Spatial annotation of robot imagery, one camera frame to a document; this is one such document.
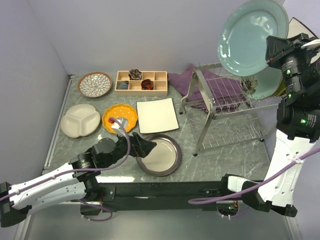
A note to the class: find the dark grey rolled fabric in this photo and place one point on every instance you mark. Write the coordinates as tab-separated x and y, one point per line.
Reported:
123	85

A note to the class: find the cream divided plate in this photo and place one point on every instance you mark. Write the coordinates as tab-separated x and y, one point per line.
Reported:
80	120

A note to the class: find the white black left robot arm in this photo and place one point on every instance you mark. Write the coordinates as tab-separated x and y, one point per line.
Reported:
73	181

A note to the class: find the teal round plate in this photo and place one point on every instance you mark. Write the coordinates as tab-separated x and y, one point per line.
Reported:
242	45

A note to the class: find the floral patterned round plate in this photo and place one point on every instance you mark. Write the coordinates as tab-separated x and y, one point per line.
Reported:
95	84

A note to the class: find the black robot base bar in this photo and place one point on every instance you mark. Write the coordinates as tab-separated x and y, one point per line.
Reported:
166	196

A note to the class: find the wooden compartment tray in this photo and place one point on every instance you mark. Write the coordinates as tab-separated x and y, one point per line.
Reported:
160	79

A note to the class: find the brown patterned rolled fabric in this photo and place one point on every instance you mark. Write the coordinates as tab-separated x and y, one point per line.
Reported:
135	74

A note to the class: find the brown rimmed cream plate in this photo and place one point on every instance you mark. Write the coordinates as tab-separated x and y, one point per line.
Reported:
164	159

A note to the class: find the yellow polka dot plate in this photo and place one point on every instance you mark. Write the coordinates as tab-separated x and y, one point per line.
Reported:
120	110

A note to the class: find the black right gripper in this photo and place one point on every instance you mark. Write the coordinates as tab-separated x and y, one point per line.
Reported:
277	48

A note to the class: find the green scalloped plate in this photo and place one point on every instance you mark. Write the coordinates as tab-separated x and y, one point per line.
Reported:
281	89

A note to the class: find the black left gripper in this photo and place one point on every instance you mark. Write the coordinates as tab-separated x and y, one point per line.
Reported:
145	146

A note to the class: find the steel dish rack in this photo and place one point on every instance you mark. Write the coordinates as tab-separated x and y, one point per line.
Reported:
219	113

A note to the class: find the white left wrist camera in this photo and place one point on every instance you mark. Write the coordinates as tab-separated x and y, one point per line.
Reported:
118	125

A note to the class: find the white square plate black rim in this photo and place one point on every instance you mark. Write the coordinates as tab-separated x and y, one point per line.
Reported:
156	116

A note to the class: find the rear white square plate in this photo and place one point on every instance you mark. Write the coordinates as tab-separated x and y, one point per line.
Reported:
297	27

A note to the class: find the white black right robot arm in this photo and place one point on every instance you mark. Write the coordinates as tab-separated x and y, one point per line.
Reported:
297	127

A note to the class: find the orange black rolled fabric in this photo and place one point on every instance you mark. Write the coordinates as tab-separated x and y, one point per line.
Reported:
147	84

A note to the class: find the mint green flower plate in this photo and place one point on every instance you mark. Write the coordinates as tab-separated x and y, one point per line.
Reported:
262	84

